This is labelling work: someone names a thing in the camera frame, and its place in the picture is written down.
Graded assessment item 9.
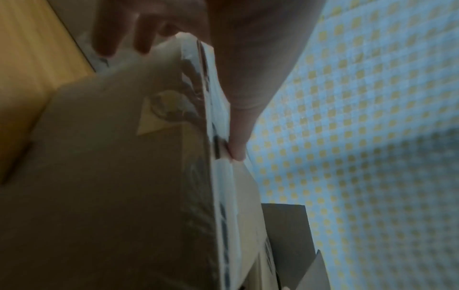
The person's left hand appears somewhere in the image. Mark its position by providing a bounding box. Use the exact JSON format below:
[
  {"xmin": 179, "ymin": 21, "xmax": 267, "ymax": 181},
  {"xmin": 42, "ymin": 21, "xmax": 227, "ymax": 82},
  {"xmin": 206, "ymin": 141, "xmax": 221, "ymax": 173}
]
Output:
[{"xmin": 93, "ymin": 0, "xmax": 326, "ymax": 163}]

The taped brown cardboard box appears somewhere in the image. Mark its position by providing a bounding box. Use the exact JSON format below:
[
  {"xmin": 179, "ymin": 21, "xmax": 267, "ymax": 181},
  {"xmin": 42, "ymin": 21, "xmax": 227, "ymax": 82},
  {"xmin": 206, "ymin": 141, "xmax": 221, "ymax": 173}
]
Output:
[{"xmin": 0, "ymin": 32, "xmax": 277, "ymax": 290}]

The blue yellow checkered cloth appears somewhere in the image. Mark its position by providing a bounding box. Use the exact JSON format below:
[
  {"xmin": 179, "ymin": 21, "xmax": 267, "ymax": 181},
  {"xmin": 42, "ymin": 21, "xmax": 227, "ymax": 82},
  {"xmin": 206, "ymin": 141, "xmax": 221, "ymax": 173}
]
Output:
[{"xmin": 244, "ymin": 0, "xmax": 459, "ymax": 290}]

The small open cardboard box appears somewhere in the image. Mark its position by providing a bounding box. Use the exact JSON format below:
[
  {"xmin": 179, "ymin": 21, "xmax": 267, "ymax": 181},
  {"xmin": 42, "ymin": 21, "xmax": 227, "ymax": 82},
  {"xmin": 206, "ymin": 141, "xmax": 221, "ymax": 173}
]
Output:
[{"xmin": 261, "ymin": 203, "xmax": 332, "ymax": 290}]

